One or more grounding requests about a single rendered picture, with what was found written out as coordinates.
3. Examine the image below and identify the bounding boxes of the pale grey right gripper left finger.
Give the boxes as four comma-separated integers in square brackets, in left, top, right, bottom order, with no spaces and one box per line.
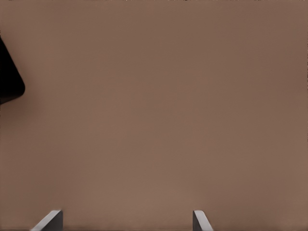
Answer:
[30,210,64,231]

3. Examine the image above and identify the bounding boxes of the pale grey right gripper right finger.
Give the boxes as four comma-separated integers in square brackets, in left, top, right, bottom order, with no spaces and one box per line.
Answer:
[192,210,214,231]

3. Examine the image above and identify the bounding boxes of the black storage box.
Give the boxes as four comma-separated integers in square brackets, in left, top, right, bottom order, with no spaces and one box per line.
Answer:
[0,35,26,105]

